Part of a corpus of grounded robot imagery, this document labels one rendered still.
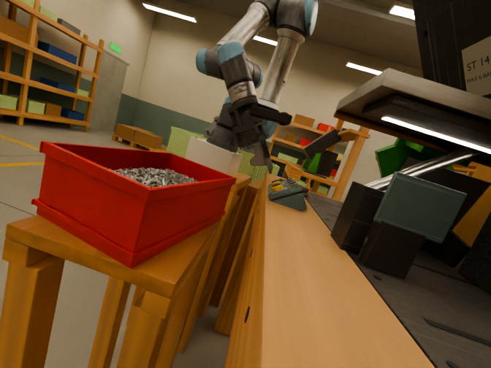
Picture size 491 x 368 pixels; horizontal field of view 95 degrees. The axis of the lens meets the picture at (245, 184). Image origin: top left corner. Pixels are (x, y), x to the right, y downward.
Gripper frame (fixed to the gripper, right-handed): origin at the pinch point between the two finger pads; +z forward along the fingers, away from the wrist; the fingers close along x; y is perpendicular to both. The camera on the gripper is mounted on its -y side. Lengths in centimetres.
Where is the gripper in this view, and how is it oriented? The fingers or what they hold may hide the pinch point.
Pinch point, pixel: (272, 169)
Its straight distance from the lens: 66.1
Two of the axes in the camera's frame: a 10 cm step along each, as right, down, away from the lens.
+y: -9.5, 2.7, 1.3
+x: -0.9, 1.5, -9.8
